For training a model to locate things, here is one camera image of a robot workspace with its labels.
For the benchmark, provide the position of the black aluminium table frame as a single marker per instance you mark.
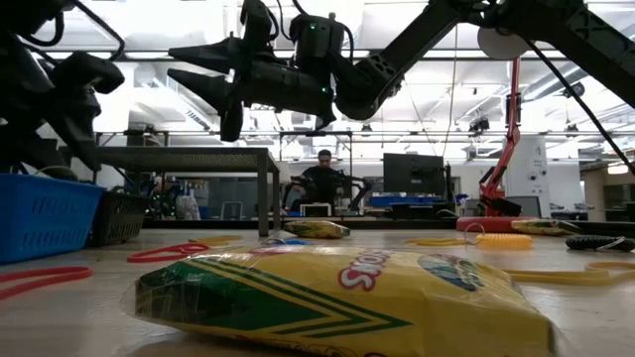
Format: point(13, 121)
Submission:
point(223, 224)

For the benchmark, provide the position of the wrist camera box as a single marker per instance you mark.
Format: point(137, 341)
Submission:
point(94, 72)
point(315, 42)

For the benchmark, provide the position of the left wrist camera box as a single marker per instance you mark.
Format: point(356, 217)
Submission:
point(94, 72)

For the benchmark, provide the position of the black background robot arm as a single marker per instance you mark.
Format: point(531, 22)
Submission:
point(292, 191)
point(359, 186)

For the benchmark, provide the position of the grey background monitor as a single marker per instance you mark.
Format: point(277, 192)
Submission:
point(528, 205)

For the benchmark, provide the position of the person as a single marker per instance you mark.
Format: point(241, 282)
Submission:
point(320, 186)

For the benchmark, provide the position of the grey perforated metal shelf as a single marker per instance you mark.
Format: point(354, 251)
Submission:
point(198, 158)

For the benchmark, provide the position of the blue plastic basket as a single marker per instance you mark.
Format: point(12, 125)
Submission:
point(44, 218)

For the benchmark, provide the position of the red desk lamp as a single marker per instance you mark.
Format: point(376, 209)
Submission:
point(496, 225)

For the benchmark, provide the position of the black ceiling spotlight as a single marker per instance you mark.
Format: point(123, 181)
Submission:
point(575, 90)
point(478, 125)

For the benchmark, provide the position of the black overhead light beam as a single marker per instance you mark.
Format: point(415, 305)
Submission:
point(149, 59)

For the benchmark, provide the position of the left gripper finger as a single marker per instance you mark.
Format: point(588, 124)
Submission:
point(89, 141)

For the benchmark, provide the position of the yellow Crayola crayon pack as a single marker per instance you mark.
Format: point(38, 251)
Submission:
point(317, 230)
point(538, 228)
point(322, 307)

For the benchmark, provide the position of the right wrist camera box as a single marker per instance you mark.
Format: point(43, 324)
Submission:
point(315, 42)

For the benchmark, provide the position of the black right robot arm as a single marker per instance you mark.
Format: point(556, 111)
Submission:
point(377, 74)

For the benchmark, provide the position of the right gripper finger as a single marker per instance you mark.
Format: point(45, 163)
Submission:
point(208, 89)
point(213, 57)

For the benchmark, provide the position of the blue background bin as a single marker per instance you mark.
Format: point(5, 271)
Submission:
point(402, 201)

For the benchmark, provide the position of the black computer monitor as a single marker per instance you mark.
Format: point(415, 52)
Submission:
point(414, 173)

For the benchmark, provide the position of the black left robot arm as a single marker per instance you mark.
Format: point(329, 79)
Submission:
point(25, 99)

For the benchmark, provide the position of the black plastic basket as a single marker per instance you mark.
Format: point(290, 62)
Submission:
point(121, 218)

